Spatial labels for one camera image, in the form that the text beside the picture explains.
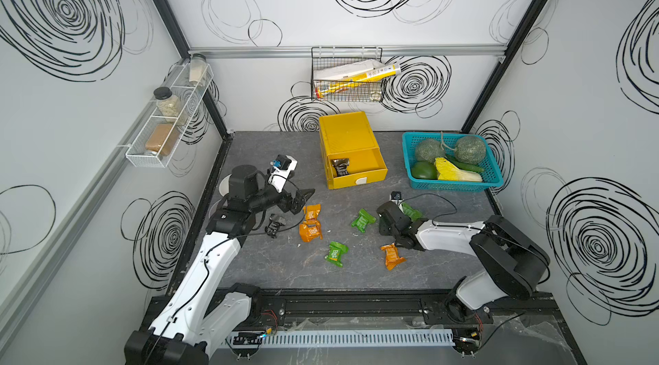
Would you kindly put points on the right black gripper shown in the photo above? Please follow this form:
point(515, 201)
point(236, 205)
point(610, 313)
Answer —
point(382, 228)

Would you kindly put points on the yellow top drawer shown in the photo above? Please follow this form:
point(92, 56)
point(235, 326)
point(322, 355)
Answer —
point(364, 167)

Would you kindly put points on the green cucumber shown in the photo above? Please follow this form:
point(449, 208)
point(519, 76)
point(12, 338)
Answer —
point(468, 167)

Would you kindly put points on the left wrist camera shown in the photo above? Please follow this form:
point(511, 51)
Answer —
point(281, 169)

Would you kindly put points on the orange cookie packet right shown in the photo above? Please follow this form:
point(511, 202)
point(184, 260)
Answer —
point(392, 256)

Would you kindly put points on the yellow drawer cabinet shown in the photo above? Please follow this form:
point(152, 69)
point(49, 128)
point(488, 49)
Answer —
point(346, 133)

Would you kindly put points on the white slotted cable duct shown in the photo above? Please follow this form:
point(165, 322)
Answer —
point(342, 339)

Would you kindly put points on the left green melon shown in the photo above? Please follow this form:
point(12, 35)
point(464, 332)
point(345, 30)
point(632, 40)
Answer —
point(428, 150)

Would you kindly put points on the teal plastic basket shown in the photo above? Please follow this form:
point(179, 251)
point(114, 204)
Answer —
point(491, 178)

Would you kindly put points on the black cookie packet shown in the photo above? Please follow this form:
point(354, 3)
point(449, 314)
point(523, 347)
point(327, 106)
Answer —
point(276, 223)
point(341, 165)

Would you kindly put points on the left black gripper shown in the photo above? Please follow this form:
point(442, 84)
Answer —
point(296, 203)

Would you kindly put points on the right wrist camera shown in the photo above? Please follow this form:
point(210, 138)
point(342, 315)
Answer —
point(397, 197)

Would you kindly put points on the green melon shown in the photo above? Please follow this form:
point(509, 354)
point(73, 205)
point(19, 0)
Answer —
point(470, 149)
point(428, 150)

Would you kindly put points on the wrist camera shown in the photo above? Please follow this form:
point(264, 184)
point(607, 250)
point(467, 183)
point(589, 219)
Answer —
point(281, 169)
point(397, 197)

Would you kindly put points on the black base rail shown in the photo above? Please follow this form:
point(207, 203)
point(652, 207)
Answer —
point(287, 307)

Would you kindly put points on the yellow white package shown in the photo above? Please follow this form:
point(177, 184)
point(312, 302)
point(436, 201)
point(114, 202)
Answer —
point(362, 75)

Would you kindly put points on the clear jar far shelf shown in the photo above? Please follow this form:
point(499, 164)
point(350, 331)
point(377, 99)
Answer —
point(197, 69)

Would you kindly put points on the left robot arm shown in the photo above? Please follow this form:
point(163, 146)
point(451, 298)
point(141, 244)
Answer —
point(188, 330)

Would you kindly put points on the orange cookie packet large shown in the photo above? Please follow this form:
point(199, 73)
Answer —
point(310, 230)

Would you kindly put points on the white wire wall shelf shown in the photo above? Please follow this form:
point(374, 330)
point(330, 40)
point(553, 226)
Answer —
point(192, 97)

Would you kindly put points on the yellow white cabbage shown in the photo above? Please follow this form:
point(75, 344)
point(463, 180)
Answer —
point(449, 172)

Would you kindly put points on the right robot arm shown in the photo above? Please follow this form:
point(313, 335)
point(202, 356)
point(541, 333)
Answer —
point(512, 264)

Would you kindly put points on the black wire wall basket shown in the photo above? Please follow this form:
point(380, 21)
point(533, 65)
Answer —
point(329, 57)

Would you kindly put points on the black lid spice jar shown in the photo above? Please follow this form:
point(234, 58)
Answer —
point(170, 105)

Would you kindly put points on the orange cookie packet upper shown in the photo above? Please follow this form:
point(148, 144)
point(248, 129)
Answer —
point(311, 212)

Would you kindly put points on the right green melon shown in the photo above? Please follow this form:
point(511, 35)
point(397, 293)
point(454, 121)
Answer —
point(470, 149)

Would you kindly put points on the green cookie packet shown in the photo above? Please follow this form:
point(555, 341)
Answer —
point(336, 252)
point(363, 220)
point(412, 213)

